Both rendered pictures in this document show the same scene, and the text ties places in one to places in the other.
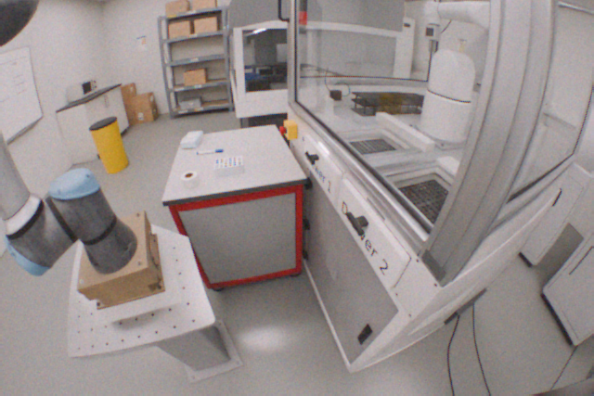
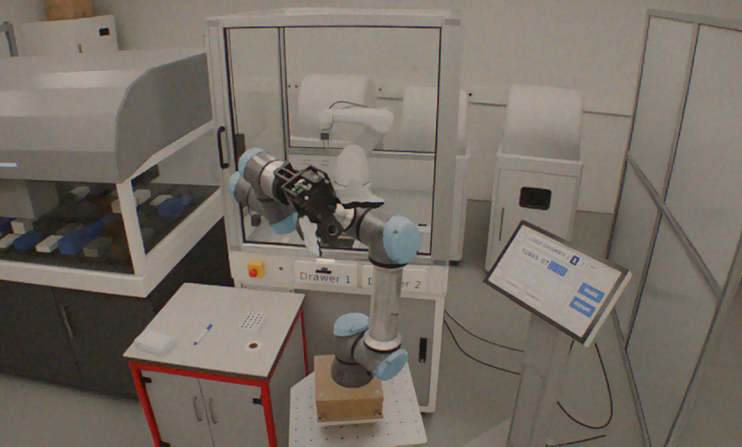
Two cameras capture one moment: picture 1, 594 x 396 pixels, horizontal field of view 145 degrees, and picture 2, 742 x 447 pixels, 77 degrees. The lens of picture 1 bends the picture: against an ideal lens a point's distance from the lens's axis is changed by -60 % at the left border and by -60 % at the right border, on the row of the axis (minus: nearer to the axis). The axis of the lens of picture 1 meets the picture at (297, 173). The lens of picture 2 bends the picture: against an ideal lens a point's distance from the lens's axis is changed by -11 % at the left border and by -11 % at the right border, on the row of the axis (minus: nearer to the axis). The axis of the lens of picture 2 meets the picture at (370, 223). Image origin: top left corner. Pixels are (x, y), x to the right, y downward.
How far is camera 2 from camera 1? 192 cm
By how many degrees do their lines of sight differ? 57
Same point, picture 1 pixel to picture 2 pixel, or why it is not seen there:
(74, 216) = not seen: hidden behind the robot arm
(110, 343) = (412, 408)
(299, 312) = not seen: hidden behind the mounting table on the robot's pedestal
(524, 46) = (447, 188)
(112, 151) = not seen: outside the picture
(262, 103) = (160, 265)
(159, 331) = (406, 380)
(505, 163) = (449, 218)
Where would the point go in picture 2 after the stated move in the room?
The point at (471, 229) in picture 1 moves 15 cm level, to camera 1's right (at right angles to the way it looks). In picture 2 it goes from (447, 240) to (456, 227)
